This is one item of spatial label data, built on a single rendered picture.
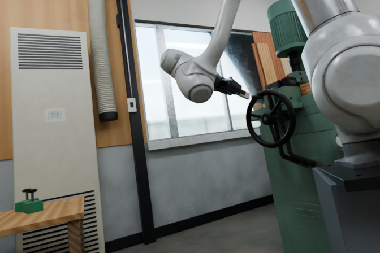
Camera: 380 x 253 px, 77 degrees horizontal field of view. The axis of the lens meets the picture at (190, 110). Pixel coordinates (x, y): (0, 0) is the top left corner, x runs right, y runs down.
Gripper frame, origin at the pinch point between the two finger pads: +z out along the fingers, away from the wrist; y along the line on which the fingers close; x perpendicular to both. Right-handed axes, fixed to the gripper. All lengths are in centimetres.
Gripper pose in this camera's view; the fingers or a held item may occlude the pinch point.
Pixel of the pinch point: (242, 94)
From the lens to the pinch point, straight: 112.0
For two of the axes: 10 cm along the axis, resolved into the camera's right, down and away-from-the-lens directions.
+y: -5.3, 2.2, 8.2
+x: -1.5, 9.3, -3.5
